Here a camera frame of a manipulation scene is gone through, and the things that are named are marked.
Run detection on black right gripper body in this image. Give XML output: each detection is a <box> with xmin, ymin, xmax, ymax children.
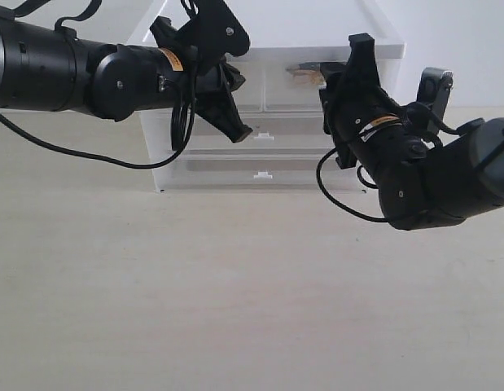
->
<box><xmin>321</xmin><ymin>74</ymin><xmax>401</xmax><ymax>169</ymax></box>

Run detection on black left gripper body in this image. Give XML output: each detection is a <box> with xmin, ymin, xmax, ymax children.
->
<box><xmin>182</xmin><ymin>55</ymin><xmax>235</xmax><ymax>114</ymax></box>

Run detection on gold keychain with black strap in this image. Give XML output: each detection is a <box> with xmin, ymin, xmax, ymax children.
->
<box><xmin>285</xmin><ymin>61</ymin><xmax>345</xmax><ymax>87</ymax></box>

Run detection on small drawer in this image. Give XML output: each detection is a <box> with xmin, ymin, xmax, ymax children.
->
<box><xmin>261</xmin><ymin>56</ymin><xmax>391</xmax><ymax>114</ymax></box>
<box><xmin>230</xmin><ymin>61</ymin><xmax>263</xmax><ymax>112</ymax></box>

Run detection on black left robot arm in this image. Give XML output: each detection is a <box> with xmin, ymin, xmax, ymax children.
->
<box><xmin>0</xmin><ymin>16</ymin><xmax>251</xmax><ymax>143</ymax></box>

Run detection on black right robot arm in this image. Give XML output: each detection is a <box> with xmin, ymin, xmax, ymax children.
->
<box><xmin>319</xmin><ymin>33</ymin><xmax>504</xmax><ymax>231</ymax></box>

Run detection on white translucent drawer cabinet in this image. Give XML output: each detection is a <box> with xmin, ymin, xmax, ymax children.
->
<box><xmin>126</xmin><ymin>0</ymin><xmax>406</xmax><ymax>194</ymax></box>

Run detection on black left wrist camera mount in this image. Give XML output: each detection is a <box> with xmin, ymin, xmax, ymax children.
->
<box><xmin>150</xmin><ymin>1</ymin><xmax>251</xmax><ymax>68</ymax></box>

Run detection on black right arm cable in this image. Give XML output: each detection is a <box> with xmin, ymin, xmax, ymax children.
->
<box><xmin>315</xmin><ymin>147</ymin><xmax>388</xmax><ymax>223</ymax></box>

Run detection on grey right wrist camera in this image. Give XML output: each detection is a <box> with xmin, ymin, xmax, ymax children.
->
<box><xmin>416</xmin><ymin>67</ymin><xmax>454</xmax><ymax>120</ymax></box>

